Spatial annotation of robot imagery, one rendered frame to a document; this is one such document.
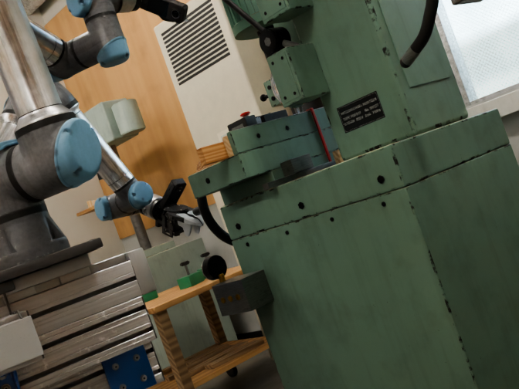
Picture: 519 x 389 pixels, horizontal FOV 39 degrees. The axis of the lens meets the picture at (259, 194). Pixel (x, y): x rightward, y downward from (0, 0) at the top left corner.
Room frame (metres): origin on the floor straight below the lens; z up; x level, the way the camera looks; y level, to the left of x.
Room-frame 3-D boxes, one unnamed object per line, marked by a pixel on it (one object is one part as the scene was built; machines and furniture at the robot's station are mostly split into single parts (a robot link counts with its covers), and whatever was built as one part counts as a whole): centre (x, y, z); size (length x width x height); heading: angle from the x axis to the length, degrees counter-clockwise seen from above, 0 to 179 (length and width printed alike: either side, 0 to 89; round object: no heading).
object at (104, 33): (1.70, 0.22, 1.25); 0.11 x 0.08 x 0.11; 67
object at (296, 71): (1.66, -0.17, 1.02); 0.09 x 0.07 x 0.12; 132
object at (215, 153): (1.85, -0.10, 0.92); 0.54 x 0.02 x 0.04; 132
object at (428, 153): (1.81, -0.25, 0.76); 0.57 x 0.45 x 0.09; 42
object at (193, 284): (3.33, 0.49, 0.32); 0.66 x 0.57 x 0.64; 131
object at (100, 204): (2.26, 0.42, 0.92); 0.11 x 0.11 x 0.08; 41
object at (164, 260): (4.15, 0.70, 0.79); 0.62 x 0.48 x 1.58; 45
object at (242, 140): (1.89, -0.20, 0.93); 0.60 x 0.02 x 0.06; 132
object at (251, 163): (2.00, -0.11, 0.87); 0.61 x 0.30 x 0.06; 132
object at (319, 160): (1.95, -0.12, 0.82); 0.40 x 0.21 x 0.04; 132
